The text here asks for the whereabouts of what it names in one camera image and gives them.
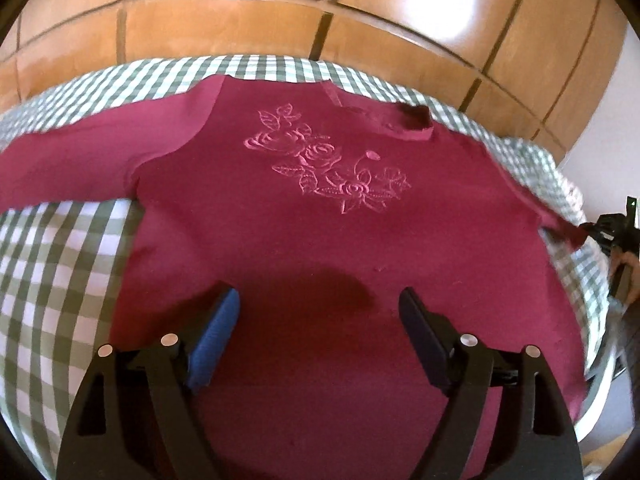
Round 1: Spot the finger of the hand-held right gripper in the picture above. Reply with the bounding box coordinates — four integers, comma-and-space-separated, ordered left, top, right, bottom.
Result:
582, 222, 610, 248

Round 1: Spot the person's right hand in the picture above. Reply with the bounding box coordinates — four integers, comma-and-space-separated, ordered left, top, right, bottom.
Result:
611, 251, 640, 306

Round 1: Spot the green white checked blanket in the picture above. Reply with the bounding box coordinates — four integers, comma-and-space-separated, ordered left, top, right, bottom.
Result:
0, 55, 615, 480

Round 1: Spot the wooden panelled wardrobe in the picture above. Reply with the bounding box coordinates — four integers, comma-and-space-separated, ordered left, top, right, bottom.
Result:
0, 0, 632, 162

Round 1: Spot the white bed frame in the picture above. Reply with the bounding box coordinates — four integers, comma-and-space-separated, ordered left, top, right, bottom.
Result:
574, 330, 623, 443

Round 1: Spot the maroon floral embroidered sweater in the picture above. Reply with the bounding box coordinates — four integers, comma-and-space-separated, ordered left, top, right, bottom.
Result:
0, 74, 601, 480

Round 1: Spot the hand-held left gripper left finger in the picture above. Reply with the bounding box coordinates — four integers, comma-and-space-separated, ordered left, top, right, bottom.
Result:
55, 284, 242, 480

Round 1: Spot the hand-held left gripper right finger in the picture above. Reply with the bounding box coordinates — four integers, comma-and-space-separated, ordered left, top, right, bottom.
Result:
398, 287, 586, 480

